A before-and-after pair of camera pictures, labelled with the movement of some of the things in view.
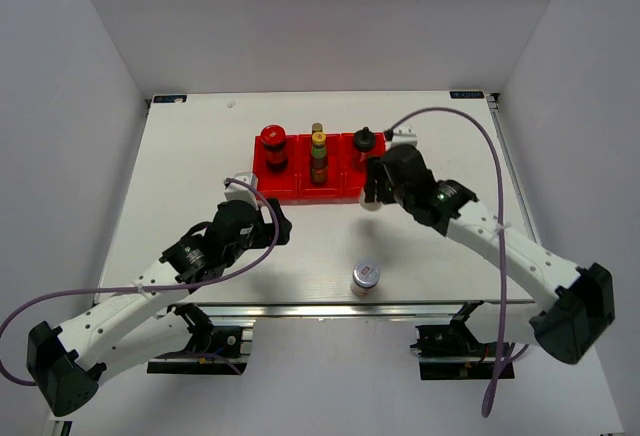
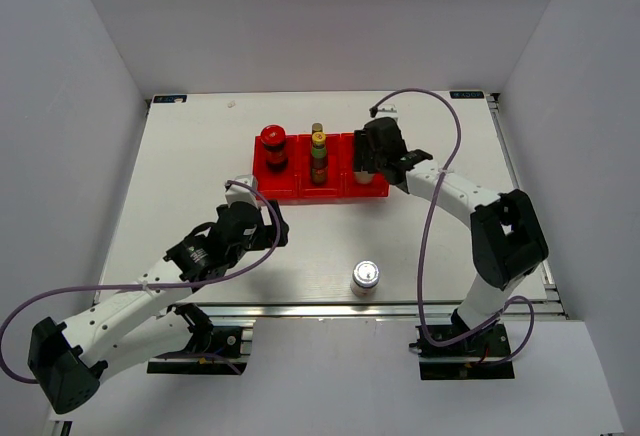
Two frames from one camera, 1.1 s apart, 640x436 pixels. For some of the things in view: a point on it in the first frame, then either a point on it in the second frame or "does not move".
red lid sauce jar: (273, 138) does not move
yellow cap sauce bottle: (319, 168) does not move
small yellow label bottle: (316, 128) does not move
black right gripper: (376, 172) -> (362, 148)
